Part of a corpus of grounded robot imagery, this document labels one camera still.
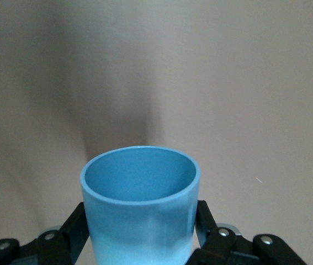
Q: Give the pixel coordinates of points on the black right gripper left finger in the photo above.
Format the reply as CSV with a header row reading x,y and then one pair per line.
x,y
48,248

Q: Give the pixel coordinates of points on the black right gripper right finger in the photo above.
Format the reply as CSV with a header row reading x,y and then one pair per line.
x,y
228,248

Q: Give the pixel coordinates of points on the light blue plastic cup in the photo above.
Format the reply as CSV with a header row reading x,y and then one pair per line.
x,y
142,220

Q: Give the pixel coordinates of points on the brown table mat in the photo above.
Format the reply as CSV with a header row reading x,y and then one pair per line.
x,y
156,69

